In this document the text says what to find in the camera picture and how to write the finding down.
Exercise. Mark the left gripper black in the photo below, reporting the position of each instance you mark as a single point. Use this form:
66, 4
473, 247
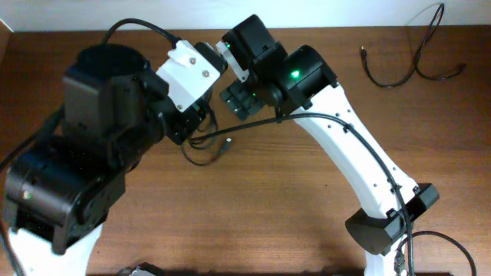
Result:
193, 117

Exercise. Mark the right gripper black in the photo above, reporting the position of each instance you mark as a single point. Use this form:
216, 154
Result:
235, 97

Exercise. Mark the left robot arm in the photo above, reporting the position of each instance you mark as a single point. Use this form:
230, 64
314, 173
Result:
64, 179

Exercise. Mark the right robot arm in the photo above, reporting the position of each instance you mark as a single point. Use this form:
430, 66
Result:
300, 86

